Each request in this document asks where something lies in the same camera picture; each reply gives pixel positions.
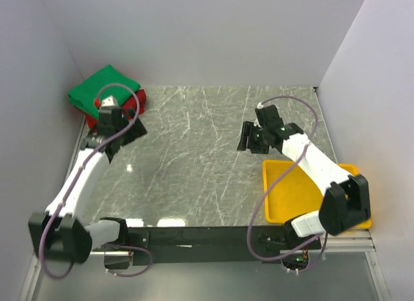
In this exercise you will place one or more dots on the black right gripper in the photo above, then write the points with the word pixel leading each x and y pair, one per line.
pixel 248 131

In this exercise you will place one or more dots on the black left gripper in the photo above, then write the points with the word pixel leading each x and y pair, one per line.
pixel 135 131

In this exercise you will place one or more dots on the green t shirt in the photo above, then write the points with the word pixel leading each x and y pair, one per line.
pixel 82 96

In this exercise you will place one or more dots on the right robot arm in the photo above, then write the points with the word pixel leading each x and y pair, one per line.
pixel 345 202

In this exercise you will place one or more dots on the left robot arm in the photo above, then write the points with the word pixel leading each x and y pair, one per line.
pixel 57 233

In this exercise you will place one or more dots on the red folded t shirt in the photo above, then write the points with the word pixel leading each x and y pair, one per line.
pixel 128 104

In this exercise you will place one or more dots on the yellow plastic tray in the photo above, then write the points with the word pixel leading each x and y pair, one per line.
pixel 295 194

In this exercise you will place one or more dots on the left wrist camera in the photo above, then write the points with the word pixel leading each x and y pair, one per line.
pixel 107 106

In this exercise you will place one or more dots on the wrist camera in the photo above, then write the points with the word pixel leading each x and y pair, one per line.
pixel 107 106
pixel 269 119

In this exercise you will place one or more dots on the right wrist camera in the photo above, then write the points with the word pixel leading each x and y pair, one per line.
pixel 269 119

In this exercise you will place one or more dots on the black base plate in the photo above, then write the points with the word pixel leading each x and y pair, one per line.
pixel 209 244

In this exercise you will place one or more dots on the aluminium frame rail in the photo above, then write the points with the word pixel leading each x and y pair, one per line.
pixel 353 241

